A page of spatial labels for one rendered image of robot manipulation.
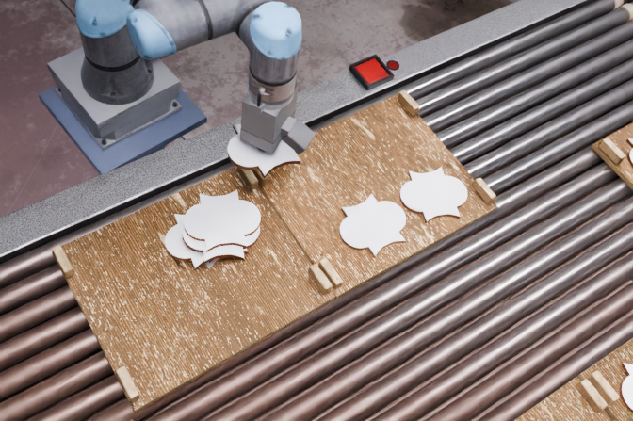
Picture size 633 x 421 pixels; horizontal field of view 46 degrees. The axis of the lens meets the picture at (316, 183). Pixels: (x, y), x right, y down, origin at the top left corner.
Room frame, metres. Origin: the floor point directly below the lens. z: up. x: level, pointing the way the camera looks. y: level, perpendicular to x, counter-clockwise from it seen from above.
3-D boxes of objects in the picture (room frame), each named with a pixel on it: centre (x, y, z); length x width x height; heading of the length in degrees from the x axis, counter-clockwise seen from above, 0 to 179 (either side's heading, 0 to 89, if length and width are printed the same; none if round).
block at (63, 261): (0.57, 0.43, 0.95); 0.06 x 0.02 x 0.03; 43
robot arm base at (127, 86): (1.00, 0.46, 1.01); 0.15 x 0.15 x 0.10
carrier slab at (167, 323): (0.60, 0.19, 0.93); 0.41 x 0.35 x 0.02; 133
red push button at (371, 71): (1.20, -0.07, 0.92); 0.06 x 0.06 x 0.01; 42
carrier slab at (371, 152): (0.88, -0.11, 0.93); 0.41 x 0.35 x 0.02; 133
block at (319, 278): (0.64, -0.04, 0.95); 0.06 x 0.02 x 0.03; 43
